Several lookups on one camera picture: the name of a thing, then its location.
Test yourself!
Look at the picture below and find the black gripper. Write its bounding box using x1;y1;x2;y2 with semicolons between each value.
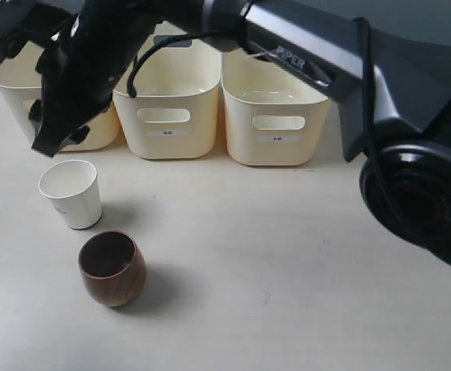
30;1;158;158

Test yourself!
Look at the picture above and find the white paper cup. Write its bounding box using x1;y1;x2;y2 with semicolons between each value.
39;159;103;230

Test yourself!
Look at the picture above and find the brown wooden cup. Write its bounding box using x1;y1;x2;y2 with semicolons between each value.
78;230;147;308

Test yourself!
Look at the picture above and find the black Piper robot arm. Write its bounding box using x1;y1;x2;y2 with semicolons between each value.
29;1;451;265

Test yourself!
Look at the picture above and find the left cream plastic bin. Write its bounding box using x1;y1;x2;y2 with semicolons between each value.
0;43;120;151

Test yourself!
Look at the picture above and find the cream plastic bin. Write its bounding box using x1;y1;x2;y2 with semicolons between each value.
113;39;222;160
222;51;331;166
0;43;120;151

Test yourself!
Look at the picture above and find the middle cream plastic bin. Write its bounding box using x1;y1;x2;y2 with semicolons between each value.
113;39;222;160

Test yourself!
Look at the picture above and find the right cream plastic bin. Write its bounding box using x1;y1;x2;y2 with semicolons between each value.
222;51;331;166

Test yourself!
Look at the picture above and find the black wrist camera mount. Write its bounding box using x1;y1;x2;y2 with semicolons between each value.
0;0;78;65

